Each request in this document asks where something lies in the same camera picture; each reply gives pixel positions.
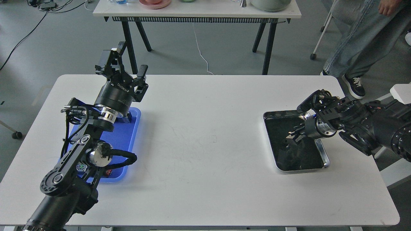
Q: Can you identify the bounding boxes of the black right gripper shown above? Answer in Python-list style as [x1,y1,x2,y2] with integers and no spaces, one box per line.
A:
[286,115,337,147]

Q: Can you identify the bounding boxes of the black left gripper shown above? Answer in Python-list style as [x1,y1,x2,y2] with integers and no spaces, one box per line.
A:
[94,41,148,114]

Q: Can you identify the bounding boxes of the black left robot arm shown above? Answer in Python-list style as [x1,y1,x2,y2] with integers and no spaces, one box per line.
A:
[22,41,148,231]

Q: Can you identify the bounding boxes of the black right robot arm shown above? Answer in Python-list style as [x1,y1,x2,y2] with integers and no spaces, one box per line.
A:
[286,90,411,161]

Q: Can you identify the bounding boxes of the steel tray with black mat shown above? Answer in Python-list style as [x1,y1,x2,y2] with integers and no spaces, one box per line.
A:
[263,110,330,173]

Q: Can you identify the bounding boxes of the blue plastic tray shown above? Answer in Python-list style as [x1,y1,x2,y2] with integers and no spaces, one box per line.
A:
[61,106,141,183]

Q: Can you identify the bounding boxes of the white background table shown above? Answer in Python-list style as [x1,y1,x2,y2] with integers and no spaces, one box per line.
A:
[93,0,302,75]

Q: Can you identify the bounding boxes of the pink plate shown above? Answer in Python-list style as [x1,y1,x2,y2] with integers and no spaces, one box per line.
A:
[139,0,171,9]

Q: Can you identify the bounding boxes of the grey office chair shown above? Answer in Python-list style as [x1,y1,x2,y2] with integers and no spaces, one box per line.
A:
[310,0,337,60]

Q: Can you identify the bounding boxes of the white side table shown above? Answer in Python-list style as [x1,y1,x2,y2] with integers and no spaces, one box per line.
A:
[377,83,411,190]

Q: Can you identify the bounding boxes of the person in jeans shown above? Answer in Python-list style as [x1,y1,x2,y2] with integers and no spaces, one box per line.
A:
[321,0,411,99]

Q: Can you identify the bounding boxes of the black caster wheel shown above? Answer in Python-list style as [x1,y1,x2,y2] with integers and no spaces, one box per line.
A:
[0,121,22,140]

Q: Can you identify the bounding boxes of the grey-green bowl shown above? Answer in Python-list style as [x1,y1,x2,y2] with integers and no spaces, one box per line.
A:
[250,0,291,12]

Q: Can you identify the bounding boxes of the silver cone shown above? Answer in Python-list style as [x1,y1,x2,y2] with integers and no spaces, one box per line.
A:
[240,0,247,8]

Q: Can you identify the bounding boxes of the white cable on floor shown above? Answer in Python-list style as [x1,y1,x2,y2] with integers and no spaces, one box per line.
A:
[192,22,214,75]

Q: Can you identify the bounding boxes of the yellow push button switch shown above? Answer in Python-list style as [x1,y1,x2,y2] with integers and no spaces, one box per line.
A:
[76,163,88,173]

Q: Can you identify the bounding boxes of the black cables on floor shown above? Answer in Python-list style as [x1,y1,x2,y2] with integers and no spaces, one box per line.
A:
[0,0,87,72]

